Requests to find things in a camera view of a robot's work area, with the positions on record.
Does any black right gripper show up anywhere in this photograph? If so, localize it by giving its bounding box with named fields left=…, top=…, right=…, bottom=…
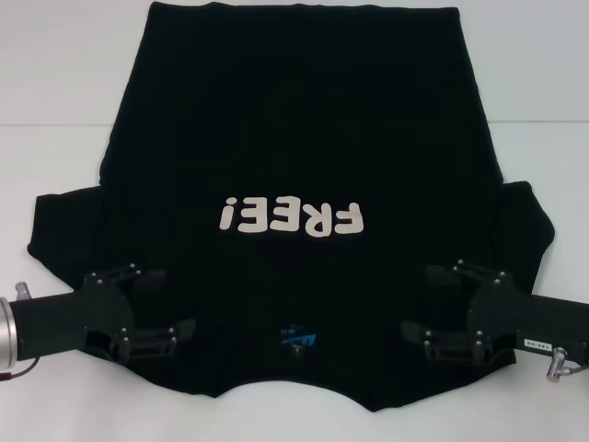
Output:
left=400, top=260, right=589, bottom=365

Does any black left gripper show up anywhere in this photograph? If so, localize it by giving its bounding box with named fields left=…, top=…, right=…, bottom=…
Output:
left=11, top=262, right=198, bottom=366

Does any black shirt with FREE print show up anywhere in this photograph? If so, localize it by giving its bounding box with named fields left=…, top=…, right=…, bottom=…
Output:
left=26, top=0, right=557, bottom=413

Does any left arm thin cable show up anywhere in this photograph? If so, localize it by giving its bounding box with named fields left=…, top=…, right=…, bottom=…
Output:
left=0, top=355, right=43, bottom=381

